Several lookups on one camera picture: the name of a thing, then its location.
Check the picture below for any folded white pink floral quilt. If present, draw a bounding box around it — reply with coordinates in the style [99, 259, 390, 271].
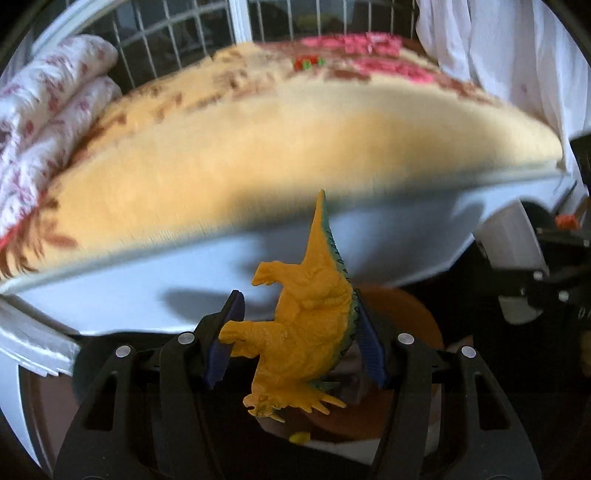
[0, 34, 123, 243]

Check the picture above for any orange dinosaur toy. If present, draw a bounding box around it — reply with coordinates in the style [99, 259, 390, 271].
[218, 188, 356, 424]

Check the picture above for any metal window grille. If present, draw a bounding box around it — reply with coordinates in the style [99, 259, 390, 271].
[108, 0, 419, 90]

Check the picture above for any white curtain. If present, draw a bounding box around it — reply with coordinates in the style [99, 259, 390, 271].
[414, 0, 591, 151]

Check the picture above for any white window frame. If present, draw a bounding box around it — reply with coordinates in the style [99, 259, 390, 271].
[25, 0, 259, 61]

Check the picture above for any yellow floral blanket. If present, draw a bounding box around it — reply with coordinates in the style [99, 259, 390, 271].
[0, 32, 565, 294]

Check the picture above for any white foam roll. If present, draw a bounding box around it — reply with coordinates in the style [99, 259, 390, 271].
[478, 202, 550, 325]

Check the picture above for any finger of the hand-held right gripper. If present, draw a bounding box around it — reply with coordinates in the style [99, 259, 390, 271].
[496, 264, 591, 320]
[523, 200, 591, 248]

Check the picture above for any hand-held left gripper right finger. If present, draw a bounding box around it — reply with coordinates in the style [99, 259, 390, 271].
[353, 290, 542, 480]

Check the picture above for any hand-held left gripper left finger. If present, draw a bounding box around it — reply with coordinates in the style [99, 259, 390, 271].
[53, 290, 246, 480]

